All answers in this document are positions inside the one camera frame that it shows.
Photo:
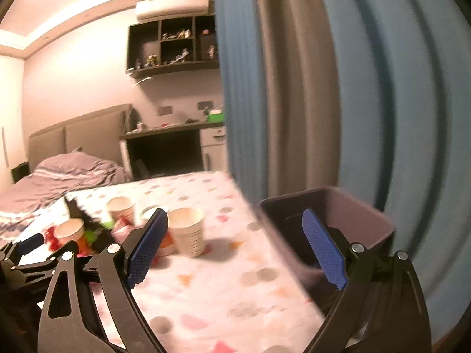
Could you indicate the purple plastic trash bin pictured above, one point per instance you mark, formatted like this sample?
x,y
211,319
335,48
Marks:
x,y
281,218

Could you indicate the white wardrobe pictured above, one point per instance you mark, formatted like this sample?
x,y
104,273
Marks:
x,y
12,143

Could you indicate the orange paper cup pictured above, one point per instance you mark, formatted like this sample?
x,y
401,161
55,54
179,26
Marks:
x,y
71,230

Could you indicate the grey upholstered headboard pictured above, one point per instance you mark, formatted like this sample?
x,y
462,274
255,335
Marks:
x,y
96,133

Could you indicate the white grid paper cup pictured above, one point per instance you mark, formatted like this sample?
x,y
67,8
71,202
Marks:
x,y
147,215

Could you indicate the green box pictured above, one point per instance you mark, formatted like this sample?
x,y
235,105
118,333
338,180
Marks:
x,y
215,115

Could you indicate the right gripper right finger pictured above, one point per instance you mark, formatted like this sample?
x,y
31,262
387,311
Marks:
x,y
324,248

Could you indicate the dark wall shelf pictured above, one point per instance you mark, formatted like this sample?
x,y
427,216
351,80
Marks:
x,y
172,45

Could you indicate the black plastic bag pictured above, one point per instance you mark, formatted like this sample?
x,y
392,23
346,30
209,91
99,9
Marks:
x,y
119,230

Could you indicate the white air conditioner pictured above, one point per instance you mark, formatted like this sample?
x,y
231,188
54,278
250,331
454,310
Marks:
x,y
147,10

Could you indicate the dark wooden desk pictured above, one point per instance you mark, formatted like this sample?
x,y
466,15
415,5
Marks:
x,y
164,151

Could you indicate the white drawer cabinet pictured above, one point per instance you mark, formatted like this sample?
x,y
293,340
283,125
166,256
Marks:
x,y
214,149

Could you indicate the blue and grey curtain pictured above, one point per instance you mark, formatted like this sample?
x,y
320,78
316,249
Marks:
x,y
372,96

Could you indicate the grey striped duvet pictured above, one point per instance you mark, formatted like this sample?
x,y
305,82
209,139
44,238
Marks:
x,y
51,179

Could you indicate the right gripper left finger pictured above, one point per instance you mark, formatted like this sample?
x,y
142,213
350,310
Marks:
x,y
141,246

